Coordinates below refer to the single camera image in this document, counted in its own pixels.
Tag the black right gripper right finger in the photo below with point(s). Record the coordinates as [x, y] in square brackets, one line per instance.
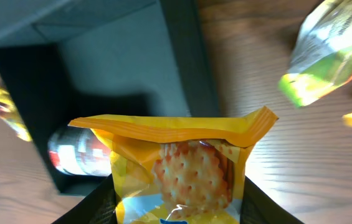
[259, 208]

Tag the dark green open gift box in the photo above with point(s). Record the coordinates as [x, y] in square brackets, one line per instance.
[63, 59]

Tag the red Pringles can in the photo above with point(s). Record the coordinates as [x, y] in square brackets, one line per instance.
[77, 151]

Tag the yellow crumpled snack packet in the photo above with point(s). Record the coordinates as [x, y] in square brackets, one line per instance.
[10, 115]

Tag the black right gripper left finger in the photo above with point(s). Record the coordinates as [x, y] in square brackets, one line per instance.
[98, 207]

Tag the green snack packet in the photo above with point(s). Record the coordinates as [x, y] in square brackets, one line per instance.
[322, 58]

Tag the orange Le-mond biscuit packet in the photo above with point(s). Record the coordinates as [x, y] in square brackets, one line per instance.
[179, 169]

